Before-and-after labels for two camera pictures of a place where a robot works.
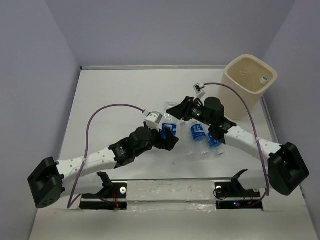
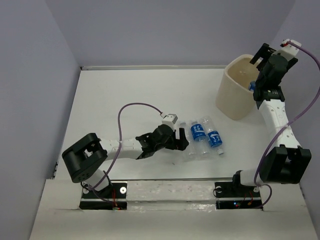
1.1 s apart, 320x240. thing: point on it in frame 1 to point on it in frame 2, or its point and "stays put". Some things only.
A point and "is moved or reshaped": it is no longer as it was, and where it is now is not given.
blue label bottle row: x=169 y=120 is moved or reshaped
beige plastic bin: x=250 y=77 stays put
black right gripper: x=183 y=109 to x=265 y=52
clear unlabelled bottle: x=185 y=147 stays put
